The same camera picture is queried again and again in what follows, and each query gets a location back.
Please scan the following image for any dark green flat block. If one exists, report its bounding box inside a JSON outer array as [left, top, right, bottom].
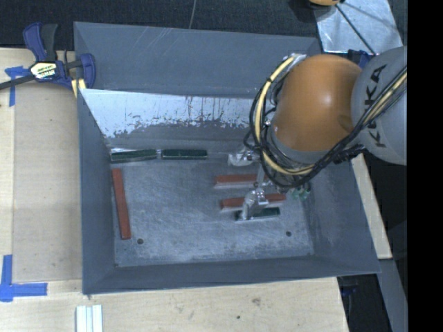
[[109, 148, 159, 163], [234, 206, 282, 222], [160, 148, 209, 160]]

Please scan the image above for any red-brown flat block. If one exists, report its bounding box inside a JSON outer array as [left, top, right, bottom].
[[213, 173, 270, 190], [111, 167, 133, 241], [219, 192, 288, 212]]

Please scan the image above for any grey metal bin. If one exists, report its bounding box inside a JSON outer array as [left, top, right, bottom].
[[73, 21, 383, 295]]

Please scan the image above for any black cylinder on white bracket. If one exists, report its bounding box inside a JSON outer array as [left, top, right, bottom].
[[227, 149, 259, 167]]

